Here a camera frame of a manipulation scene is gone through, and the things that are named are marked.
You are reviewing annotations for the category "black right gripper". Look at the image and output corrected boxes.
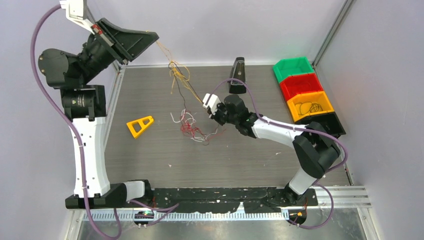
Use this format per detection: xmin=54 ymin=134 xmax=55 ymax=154
xmin=208 ymin=101 xmax=239 ymax=126

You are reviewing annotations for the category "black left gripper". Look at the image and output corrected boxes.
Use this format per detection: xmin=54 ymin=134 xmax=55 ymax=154
xmin=75 ymin=16 xmax=156 ymax=85

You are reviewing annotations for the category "white cable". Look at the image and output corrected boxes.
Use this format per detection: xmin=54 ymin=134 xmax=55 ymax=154
xmin=170 ymin=110 xmax=216 ymax=143

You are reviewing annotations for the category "red cable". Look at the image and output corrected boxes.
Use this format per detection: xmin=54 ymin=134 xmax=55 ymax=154
xmin=179 ymin=109 xmax=226 ymax=140

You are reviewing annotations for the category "brown cable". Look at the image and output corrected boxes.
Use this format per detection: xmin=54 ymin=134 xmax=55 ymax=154
xmin=168 ymin=62 xmax=213 ymax=147
xmin=294 ymin=101 xmax=324 ymax=115

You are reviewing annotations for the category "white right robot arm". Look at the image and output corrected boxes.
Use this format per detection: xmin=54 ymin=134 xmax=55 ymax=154
xmin=202 ymin=93 xmax=341 ymax=205

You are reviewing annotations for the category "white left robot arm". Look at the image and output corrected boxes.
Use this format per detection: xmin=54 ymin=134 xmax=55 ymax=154
xmin=38 ymin=18 xmax=159 ymax=209

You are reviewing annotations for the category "black metronome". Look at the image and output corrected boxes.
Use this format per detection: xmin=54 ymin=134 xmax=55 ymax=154
xmin=228 ymin=56 xmax=247 ymax=95

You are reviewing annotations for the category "green plastic bin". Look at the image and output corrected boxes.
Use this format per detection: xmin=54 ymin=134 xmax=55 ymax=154
xmin=272 ymin=56 xmax=314 ymax=83

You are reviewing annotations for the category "red plastic bin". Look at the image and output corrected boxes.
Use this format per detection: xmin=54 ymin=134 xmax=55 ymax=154
xmin=279 ymin=73 xmax=324 ymax=102

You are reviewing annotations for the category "yellow plastic bin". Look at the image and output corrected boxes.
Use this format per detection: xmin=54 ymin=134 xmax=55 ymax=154
xmin=286 ymin=91 xmax=335 ymax=122

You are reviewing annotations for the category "yellow triangular plastic piece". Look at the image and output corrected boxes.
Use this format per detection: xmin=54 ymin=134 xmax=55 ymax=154
xmin=126 ymin=115 xmax=155 ymax=139

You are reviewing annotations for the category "black plastic bin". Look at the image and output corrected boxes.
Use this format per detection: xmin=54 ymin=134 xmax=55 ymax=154
xmin=294 ymin=111 xmax=346 ymax=139

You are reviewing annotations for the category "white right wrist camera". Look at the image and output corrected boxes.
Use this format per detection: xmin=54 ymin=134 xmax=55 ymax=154
xmin=202 ymin=93 xmax=221 ymax=113

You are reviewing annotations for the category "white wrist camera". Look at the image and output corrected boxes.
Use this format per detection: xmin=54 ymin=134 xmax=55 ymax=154
xmin=59 ymin=0 xmax=94 ymax=34
xmin=202 ymin=93 xmax=221 ymax=113

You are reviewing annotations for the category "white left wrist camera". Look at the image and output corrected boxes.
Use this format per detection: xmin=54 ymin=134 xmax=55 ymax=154
xmin=59 ymin=0 xmax=94 ymax=34

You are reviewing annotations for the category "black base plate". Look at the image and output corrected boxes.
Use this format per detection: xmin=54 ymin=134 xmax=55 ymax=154
xmin=136 ymin=186 xmax=318 ymax=214

